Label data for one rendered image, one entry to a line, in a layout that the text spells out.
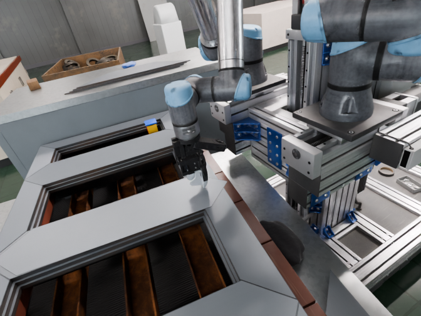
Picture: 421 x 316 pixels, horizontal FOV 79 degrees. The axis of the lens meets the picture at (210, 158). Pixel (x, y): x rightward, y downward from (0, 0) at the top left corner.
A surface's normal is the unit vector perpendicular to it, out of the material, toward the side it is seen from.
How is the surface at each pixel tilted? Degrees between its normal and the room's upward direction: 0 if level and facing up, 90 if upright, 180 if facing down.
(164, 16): 80
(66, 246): 0
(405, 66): 95
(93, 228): 0
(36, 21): 90
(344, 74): 90
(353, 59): 86
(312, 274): 0
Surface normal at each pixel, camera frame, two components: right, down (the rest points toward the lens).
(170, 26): 0.50, 0.42
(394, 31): -0.42, 0.87
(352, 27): -0.53, 0.69
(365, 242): -0.15, -0.82
